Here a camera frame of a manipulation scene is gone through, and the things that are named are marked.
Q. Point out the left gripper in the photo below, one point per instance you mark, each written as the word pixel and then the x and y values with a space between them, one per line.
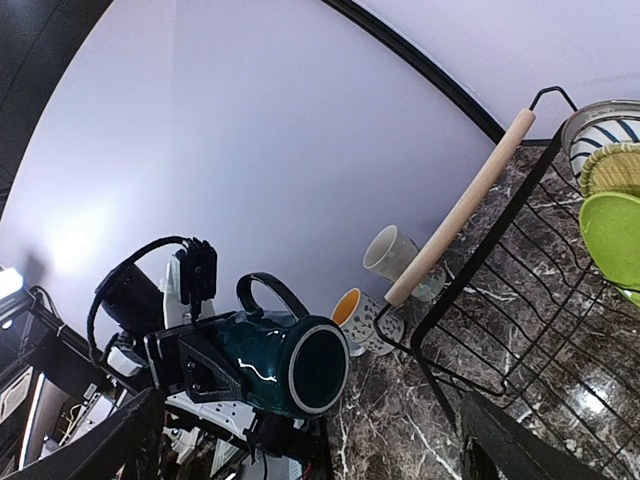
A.
pixel 194 359

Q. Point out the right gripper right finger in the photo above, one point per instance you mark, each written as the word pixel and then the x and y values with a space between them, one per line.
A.
pixel 494 445

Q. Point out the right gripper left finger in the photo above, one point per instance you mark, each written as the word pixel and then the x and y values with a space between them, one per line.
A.
pixel 126 442

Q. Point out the dark green mug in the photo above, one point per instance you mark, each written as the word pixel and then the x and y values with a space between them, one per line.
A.
pixel 290 362

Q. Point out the patterned white mug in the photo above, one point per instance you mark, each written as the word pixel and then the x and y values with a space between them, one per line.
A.
pixel 355 312

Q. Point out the floral white tall cup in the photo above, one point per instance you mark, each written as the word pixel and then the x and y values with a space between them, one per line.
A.
pixel 391 252

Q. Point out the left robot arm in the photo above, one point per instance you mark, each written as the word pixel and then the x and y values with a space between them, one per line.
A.
pixel 63 356

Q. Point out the green plastic plate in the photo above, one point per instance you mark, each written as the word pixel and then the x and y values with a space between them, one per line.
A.
pixel 609 225

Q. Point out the yellow woven plate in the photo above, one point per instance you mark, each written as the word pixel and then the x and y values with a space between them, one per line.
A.
pixel 612 168

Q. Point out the blue striped white plate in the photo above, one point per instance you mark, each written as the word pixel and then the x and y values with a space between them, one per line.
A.
pixel 598 125

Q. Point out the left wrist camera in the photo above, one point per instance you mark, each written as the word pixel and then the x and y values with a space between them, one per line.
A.
pixel 190 284

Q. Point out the black wire dish rack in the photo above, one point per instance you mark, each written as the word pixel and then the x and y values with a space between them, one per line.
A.
pixel 527 321

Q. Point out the left wooden rack handle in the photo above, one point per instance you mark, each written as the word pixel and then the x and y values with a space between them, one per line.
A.
pixel 458 216

